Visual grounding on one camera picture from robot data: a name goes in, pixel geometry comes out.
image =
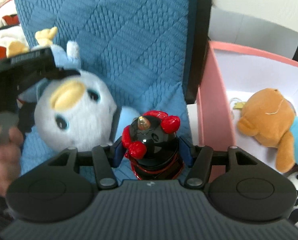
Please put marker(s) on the pink storage box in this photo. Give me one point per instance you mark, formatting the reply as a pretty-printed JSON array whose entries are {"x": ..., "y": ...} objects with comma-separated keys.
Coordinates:
[{"x": 232, "y": 74}]

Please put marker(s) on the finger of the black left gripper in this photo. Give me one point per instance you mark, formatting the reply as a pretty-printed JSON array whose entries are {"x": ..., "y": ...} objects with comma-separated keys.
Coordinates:
[{"x": 60, "y": 73}]

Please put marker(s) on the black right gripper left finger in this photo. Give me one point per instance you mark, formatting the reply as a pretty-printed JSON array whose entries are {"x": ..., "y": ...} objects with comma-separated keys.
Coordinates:
[{"x": 104, "y": 158}]

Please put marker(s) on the white blue unicorn plush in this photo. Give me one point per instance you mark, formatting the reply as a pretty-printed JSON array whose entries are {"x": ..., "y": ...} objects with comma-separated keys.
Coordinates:
[{"x": 77, "y": 110}]

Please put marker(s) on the blue quilted chair cushion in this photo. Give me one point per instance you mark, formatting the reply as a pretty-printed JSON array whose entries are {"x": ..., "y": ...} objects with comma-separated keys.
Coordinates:
[{"x": 139, "y": 48}]

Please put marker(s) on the white cabinet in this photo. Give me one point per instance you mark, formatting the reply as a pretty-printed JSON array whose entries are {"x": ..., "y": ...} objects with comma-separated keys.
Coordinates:
[{"x": 261, "y": 12}]

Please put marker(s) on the brown bear plush blue shirt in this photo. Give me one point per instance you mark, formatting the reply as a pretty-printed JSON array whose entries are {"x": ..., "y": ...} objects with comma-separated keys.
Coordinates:
[{"x": 269, "y": 118}]

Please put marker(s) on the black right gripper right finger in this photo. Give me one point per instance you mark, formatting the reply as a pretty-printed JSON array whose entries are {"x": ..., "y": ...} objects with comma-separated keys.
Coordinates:
[{"x": 198, "y": 159}]

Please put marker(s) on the person's left hand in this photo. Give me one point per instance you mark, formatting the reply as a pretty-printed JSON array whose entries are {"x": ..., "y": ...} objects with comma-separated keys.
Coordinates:
[{"x": 10, "y": 160}]

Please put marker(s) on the black chair frame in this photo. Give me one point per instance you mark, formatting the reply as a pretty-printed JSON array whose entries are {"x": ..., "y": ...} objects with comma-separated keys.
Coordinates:
[{"x": 196, "y": 47}]

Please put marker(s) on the black red figurine toy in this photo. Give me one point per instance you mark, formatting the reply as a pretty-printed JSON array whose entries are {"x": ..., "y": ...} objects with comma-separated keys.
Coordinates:
[{"x": 152, "y": 146}]

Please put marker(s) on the large black white plush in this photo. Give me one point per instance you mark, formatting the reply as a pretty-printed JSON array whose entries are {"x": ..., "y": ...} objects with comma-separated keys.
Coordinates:
[{"x": 12, "y": 38}]

